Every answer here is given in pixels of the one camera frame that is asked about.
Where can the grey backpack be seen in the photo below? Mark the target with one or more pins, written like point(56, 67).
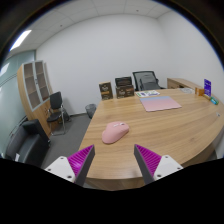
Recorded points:
point(149, 83)

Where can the purple standing card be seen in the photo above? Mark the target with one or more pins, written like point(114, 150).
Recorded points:
point(207, 87)

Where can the black leather armchair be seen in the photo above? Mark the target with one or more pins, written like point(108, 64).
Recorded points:
point(28, 143)

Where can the clear round disc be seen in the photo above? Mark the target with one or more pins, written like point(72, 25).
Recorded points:
point(187, 90)

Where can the black cardboard box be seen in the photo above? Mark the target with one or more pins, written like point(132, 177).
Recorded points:
point(123, 81)

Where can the grey waste bin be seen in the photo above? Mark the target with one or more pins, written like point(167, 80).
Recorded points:
point(90, 110)

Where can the pink computer mouse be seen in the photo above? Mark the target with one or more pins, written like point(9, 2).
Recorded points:
point(113, 133)

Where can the rectangular ceiling light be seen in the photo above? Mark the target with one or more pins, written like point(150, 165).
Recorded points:
point(20, 40)

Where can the printed sticker paper sheet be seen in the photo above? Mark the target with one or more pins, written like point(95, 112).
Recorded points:
point(147, 93)

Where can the small green packet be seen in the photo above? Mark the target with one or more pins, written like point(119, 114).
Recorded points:
point(213, 100)

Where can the black visitor chair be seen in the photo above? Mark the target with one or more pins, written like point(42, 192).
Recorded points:
point(55, 100)

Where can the pink and blue mouse pad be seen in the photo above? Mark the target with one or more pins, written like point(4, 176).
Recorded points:
point(160, 103)

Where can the wooden shelf unit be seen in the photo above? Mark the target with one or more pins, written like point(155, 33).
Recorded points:
point(25, 96)

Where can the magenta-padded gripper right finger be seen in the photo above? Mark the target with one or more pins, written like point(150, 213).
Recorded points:
point(168, 165)

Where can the low wooden side cabinet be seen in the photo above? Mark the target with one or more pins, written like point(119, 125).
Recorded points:
point(181, 82)

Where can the black mesh office chair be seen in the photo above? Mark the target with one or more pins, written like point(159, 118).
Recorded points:
point(136, 78)

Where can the wide brown cardboard box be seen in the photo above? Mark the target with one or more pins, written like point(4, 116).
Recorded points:
point(125, 92)

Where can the tall brown cardboard box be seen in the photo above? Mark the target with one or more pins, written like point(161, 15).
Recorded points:
point(106, 90)

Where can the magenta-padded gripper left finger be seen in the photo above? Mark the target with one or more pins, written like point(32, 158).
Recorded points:
point(60, 166)

